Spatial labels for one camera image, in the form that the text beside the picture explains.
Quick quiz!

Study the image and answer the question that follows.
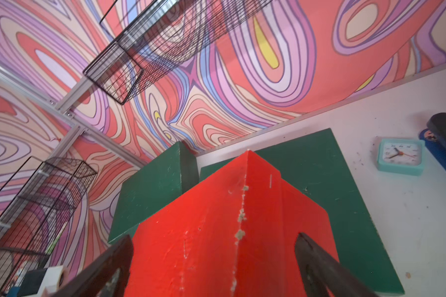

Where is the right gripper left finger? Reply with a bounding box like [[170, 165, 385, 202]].
[[54, 235, 134, 297]]

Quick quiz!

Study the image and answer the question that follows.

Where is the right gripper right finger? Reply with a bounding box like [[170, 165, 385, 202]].
[[294, 233, 376, 297]]

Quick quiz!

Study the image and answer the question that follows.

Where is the red shoebox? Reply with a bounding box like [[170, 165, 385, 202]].
[[125, 151, 338, 297]]

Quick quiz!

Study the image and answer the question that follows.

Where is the green shoebox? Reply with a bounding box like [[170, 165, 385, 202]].
[[199, 127, 406, 296], [108, 142, 199, 245]]

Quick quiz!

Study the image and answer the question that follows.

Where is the tape roll in basket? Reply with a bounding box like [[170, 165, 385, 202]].
[[17, 266, 68, 297]]

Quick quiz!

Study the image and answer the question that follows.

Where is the teal square clock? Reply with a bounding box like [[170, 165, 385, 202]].
[[376, 138, 425, 176]]

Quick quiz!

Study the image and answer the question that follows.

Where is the black wire basket left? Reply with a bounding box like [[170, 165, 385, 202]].
[[0, 157, 97, 297]]

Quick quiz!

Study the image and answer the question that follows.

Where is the black wire basket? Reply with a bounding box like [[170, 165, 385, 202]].
[[0, 157, 97, 297], [83, 1, 269, 105]]

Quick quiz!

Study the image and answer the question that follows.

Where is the black wire basket back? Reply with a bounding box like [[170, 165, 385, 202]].
[[83, 1, 269, 105]]

